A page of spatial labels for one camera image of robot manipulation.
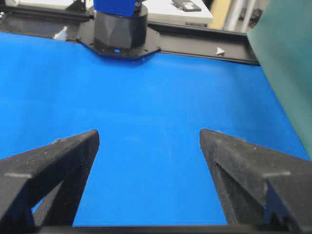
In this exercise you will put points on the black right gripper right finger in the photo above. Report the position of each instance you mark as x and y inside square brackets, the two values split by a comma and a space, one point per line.
[257, 185]

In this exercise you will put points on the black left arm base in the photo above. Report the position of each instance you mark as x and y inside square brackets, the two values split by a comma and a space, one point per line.
[119, 29]

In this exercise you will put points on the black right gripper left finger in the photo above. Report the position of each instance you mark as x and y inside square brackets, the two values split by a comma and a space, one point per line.
[44, 186]

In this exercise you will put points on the black aluminium table rail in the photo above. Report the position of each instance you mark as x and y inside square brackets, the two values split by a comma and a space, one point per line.
[161, 37]

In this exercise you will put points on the white side table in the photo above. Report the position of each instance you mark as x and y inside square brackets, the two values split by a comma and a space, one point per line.
[165, 12]

